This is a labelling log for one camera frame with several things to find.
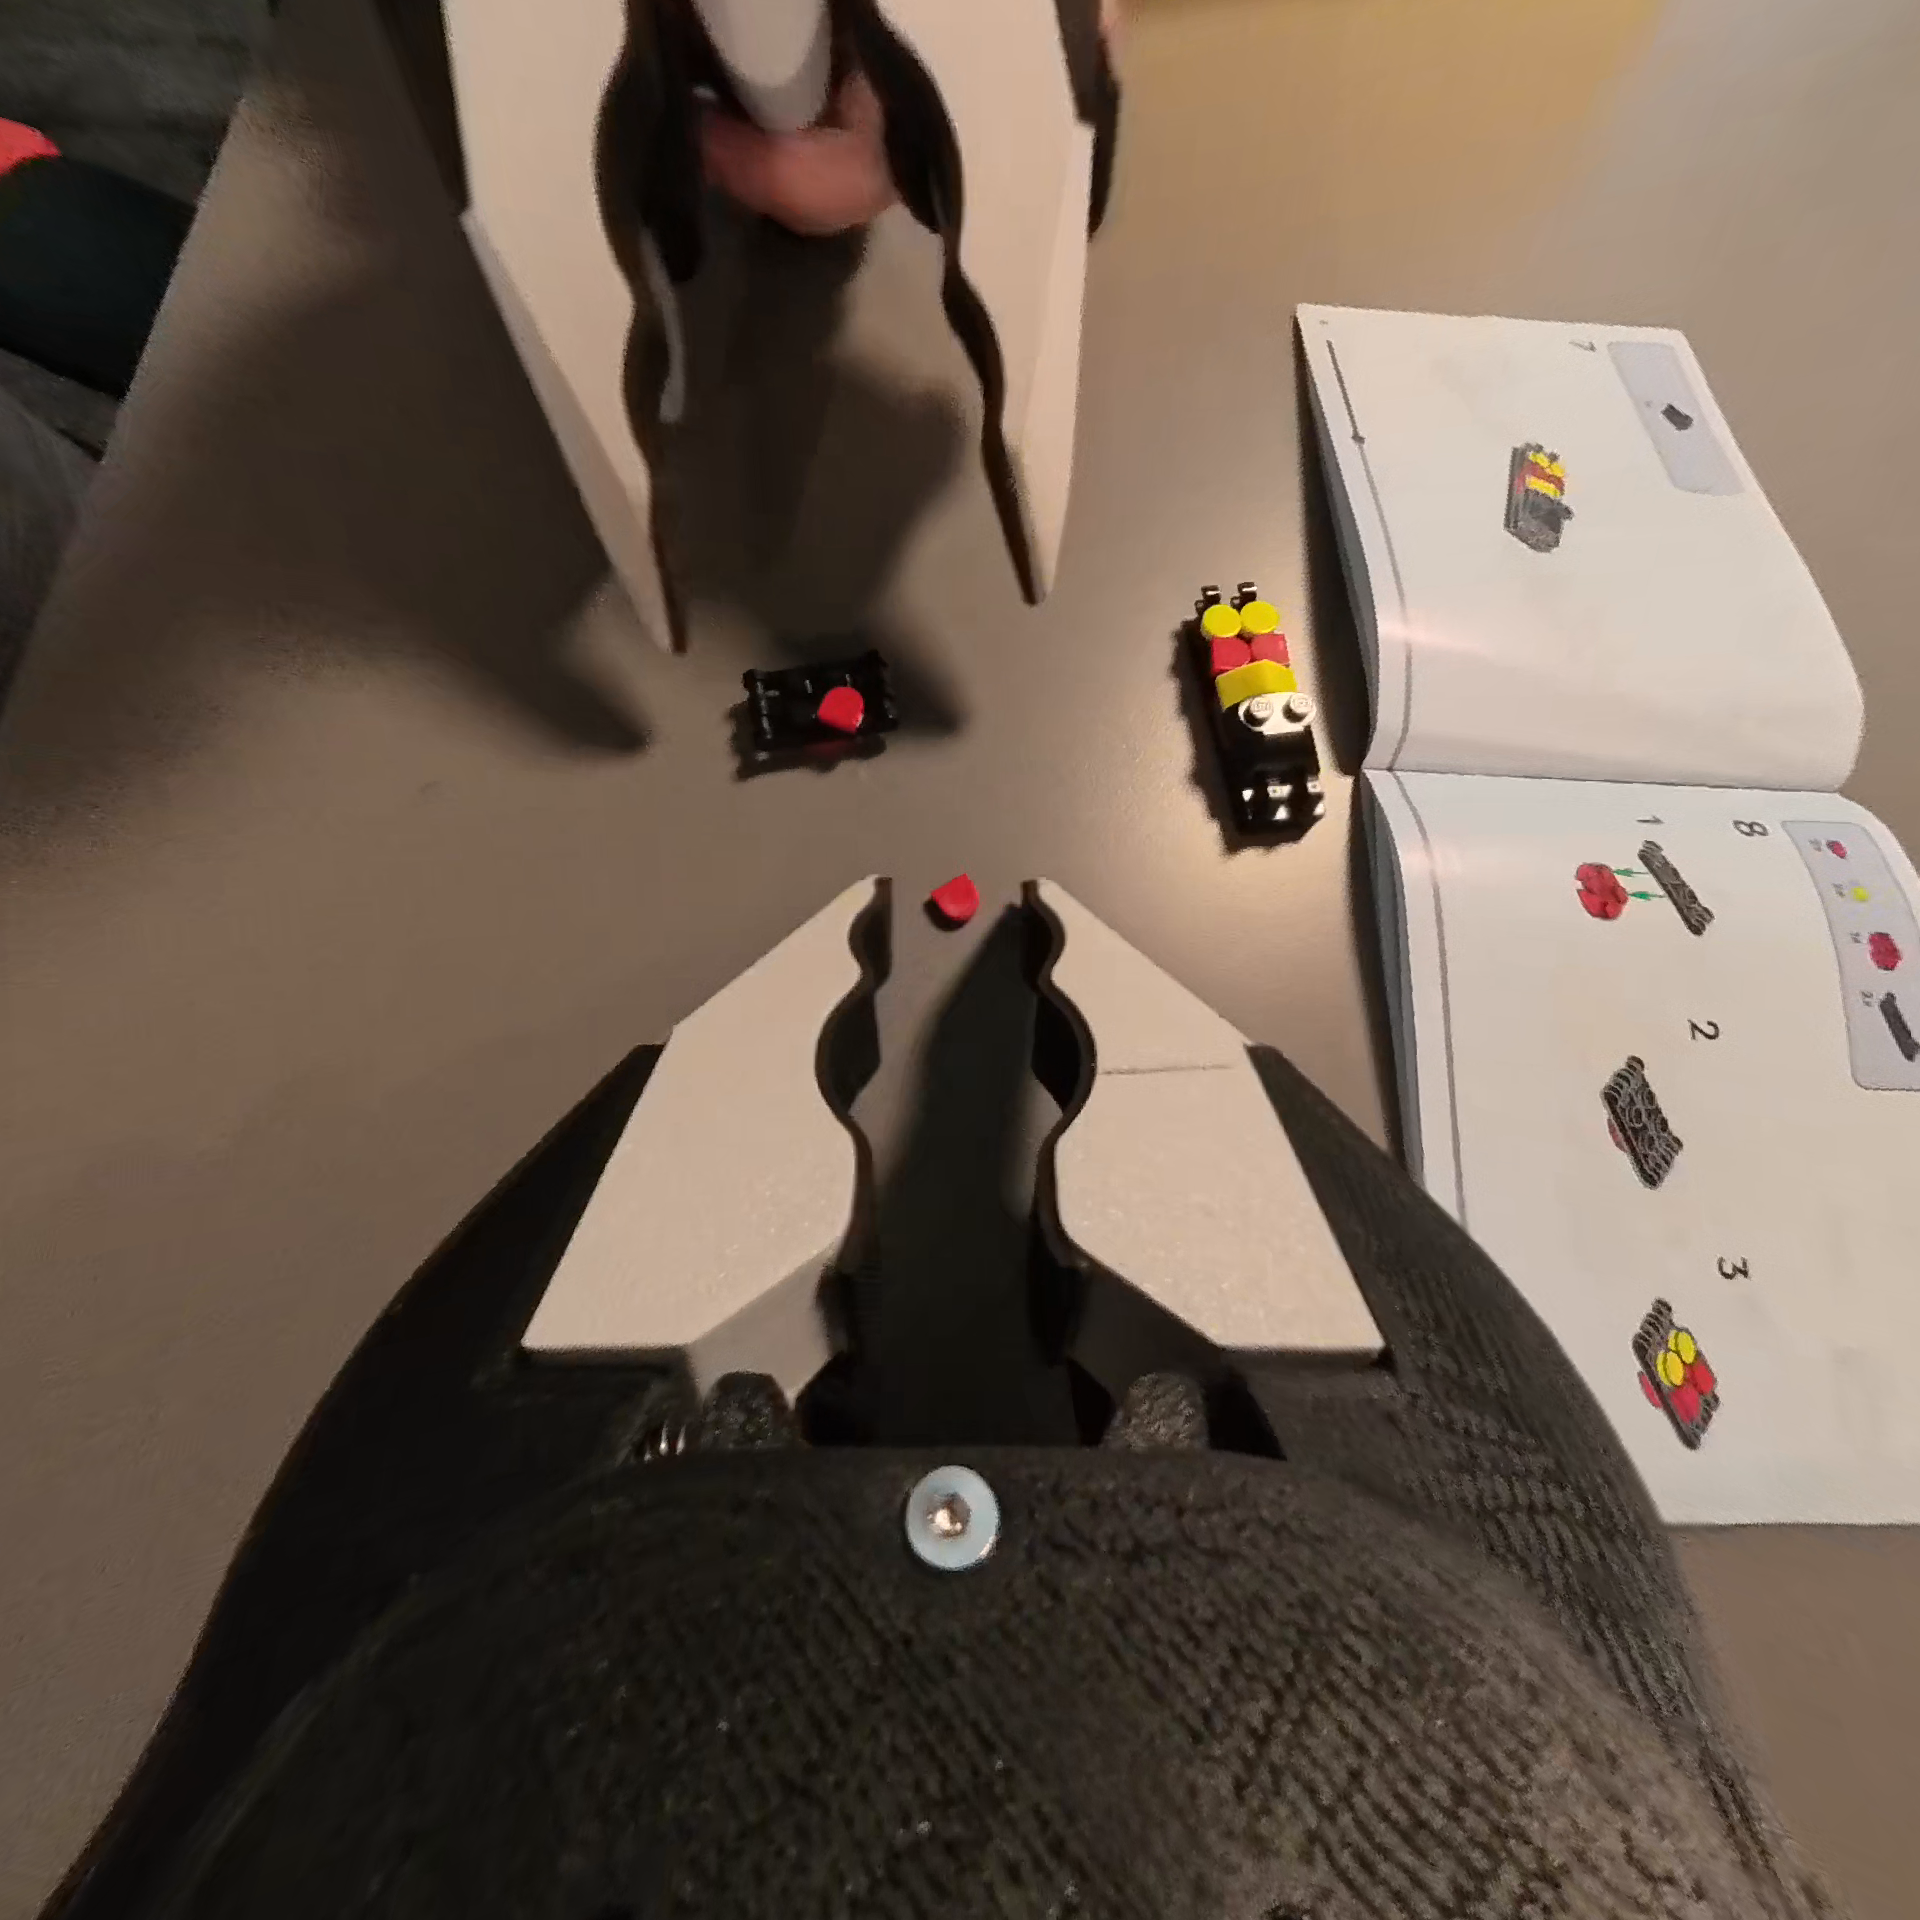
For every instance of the white instruction booklet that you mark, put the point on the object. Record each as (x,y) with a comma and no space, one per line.
(1575,629)

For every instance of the black lego plate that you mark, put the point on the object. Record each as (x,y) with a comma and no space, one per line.
(773,721)

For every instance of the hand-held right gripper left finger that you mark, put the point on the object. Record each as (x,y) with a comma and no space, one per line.
(706,1185)

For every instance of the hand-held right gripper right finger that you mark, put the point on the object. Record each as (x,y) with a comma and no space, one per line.
(1214,1201)

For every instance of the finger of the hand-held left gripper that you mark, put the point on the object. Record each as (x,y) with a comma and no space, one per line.
(1037,301)
(548,224)

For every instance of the person's left hand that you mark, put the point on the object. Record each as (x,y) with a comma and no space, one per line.
(804,182)

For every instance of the black yellow red lego model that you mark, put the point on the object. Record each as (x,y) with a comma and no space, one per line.
(1267,751)

